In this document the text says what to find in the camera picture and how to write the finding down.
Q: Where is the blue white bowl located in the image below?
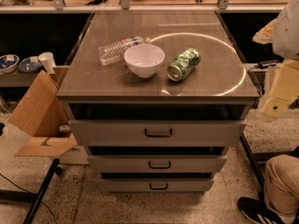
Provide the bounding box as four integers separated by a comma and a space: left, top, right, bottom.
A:
0, 54, 20, 74

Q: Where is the grey top drawer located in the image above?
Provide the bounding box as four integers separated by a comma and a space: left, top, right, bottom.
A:
69, 119, 246, 147

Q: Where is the clear plastic water bottle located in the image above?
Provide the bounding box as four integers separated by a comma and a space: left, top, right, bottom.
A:
98, 36, 150, 65

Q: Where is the grey drawer cabinet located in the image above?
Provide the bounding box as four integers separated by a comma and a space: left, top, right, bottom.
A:
58, 11, 259, 179

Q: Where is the black metal frame leg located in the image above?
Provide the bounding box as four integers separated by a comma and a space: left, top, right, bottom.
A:
240, 133, 264, 189

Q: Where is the brown cardboard box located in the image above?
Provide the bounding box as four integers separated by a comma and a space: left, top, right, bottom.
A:
8, 67, 77, 158

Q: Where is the white paper cup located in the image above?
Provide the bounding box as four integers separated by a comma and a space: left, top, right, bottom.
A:
38, 52, 56, 74

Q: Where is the grey drawer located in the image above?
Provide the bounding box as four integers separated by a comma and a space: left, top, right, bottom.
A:
88, 155, 227, 174
69, 119, 246, 147
99, 178, 214, 192

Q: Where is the grey bottom drawer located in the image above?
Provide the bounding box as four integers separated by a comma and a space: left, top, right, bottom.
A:
99, 178, 214, 192

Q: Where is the black white sneaker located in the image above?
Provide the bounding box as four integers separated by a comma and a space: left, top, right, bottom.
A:
237, 197, 284, 224

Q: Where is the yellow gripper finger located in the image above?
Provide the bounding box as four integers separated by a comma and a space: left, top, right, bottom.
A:
252, 20, 277, 45
260, 60, 299, 119

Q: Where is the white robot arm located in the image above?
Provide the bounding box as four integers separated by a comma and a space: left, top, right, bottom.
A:
252, 0, 299, 119

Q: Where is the green soda can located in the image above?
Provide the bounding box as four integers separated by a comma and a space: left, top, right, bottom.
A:
167, 48, 201, 81

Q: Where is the black power adapter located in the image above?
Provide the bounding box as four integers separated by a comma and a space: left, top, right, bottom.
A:
258, 60, 279, 69

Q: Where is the black stand leg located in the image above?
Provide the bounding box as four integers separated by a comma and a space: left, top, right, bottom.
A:
22, 159, 60, 224

